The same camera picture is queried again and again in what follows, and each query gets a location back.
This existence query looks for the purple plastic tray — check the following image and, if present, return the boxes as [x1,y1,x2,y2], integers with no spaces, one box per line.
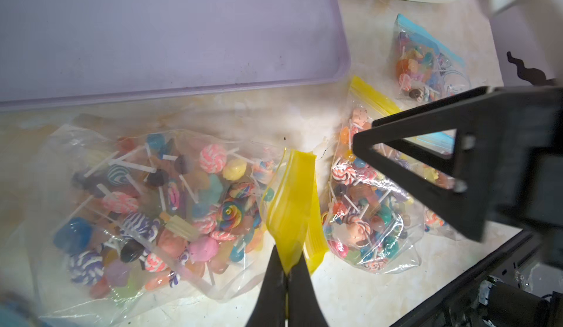
[1,0,350,111]

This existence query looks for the blue-zip candy bag front left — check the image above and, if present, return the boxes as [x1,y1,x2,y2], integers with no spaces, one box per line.
[1,293,52,327]

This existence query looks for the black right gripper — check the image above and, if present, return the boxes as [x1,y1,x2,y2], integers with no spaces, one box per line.
[353,87,562,268]

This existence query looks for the yellow-zip candy bag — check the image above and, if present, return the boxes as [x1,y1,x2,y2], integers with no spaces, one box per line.
[28,126,323,326]
[322,77,424,274]

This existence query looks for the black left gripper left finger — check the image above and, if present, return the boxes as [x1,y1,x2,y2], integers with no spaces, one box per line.
[246,246,287,327]

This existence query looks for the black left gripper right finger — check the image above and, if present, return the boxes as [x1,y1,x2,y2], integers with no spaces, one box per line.
[287,255,328,327]

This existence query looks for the blue-zip candy bag back right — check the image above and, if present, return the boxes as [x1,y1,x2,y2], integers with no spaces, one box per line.
[394,14,472,105]

